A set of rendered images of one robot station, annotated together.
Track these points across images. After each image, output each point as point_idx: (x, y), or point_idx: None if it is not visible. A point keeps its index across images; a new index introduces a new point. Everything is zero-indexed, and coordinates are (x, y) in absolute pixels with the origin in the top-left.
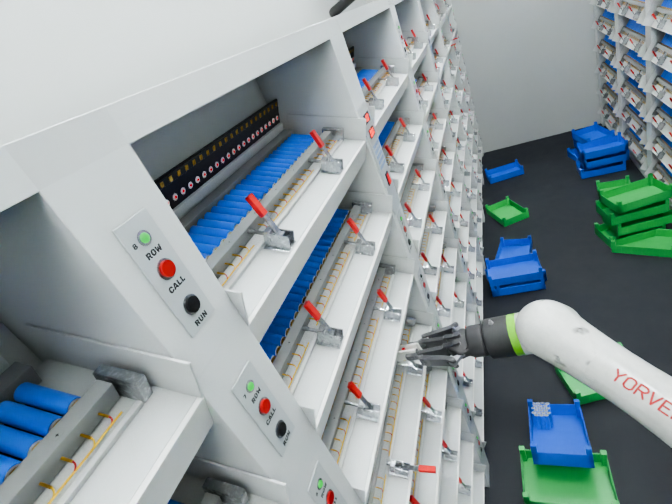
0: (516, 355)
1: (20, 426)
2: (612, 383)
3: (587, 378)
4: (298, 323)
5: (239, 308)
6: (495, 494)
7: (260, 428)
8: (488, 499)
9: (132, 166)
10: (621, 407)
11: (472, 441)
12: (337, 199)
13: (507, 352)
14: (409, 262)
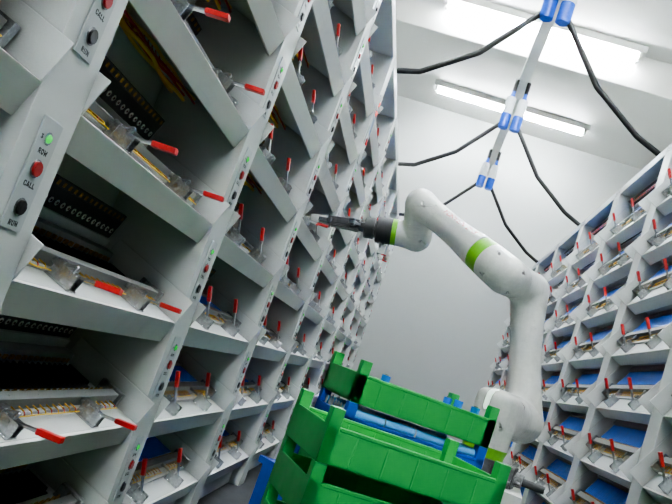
0: (390, 235)
1: None
2: (442, 212)
3: (432, 212)
4: None
5: (371, 31)
6: (242, 489)
7: (357, 56)
8: (234, 487)
9: None
10: (440, 225)
11: (268, 401)
12: (367, 90)
13: (387, 229)
14: (344, 193)
